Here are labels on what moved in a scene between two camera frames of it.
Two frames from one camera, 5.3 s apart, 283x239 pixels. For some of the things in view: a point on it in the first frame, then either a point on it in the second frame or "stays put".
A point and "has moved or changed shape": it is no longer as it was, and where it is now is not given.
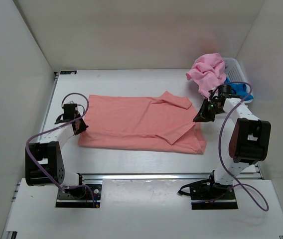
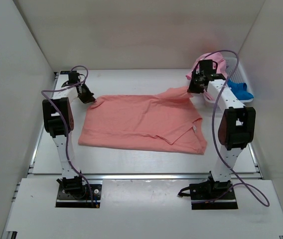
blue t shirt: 240,89 stays put
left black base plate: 79,196 stays put
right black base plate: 211,196 stays put
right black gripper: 203,116 → 192,89
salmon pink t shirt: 161,124 has moved or changed shape
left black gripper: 82,128 → 89,98
